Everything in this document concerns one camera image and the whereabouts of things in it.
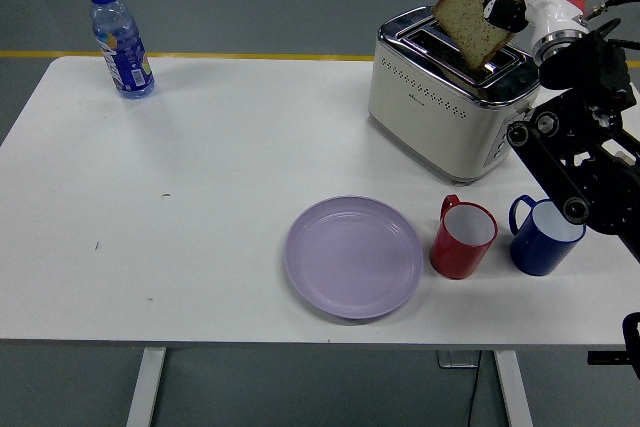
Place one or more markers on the bread slice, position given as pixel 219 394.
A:
pixel 470 17

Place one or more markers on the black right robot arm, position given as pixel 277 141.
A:
pixel 585 112

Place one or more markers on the purple plate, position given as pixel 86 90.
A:
pixel 352 257

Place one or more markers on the cream and chrome toaster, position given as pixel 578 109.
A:
pixel 430 117

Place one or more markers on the blue mug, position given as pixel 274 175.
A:
pixel 537 257

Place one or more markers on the red mug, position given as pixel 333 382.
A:
pixel 452 257

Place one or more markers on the black table control panel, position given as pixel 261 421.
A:
pixel 605 358

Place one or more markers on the clear plastic holder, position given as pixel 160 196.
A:
pixel 452 359

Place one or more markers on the white table leg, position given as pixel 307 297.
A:
pixel 146 387
pixel 514 387

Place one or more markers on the blue-capped water bottle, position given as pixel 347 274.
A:
pixel 123 47

